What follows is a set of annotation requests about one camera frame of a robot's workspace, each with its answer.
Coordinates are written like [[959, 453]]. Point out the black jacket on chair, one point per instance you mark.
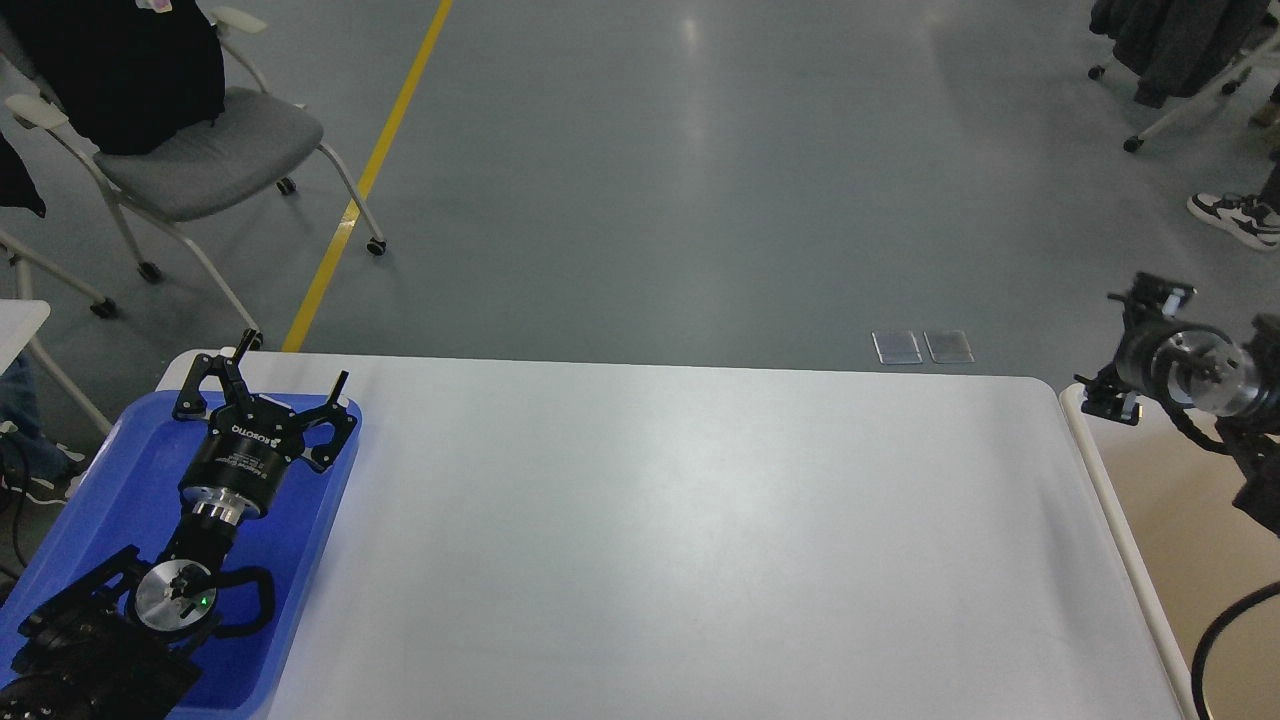
[[128, 77]]

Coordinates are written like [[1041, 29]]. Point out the far white chair frame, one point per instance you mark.
[[1262, 54]]

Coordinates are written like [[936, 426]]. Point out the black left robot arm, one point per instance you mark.
[[175, 580]]

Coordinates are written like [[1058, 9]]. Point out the dark jacket on far chair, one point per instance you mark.
[[1175, 47]]

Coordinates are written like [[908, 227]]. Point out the white chair frame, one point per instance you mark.
[[1262, 54], [22, 256]]

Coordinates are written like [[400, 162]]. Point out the person leg in jeans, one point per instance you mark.
[[34, 465]]

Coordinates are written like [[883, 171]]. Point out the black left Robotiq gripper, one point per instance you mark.
[[252, 440]]

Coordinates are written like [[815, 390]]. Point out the right clear floor plate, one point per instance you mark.
[[949, 347]]

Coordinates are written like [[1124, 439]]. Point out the beige plastic bin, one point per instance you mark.
[[1201, 553]]

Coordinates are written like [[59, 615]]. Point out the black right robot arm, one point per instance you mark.
[[1252, 444]]

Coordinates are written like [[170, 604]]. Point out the grey chair with white frame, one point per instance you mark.
[[254, 145]]

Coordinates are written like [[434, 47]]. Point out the white side table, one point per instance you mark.
[[20, 322]]

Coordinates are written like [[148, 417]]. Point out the black and white sneaker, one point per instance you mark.
[[1246, 218]]

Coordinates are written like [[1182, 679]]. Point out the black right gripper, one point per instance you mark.
[[1187, 364]]

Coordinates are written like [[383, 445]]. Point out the clear floor plate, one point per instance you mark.
[[897, 348], [949, 347]]

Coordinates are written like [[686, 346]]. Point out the left clear floor plate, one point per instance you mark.
[[897, 348]]

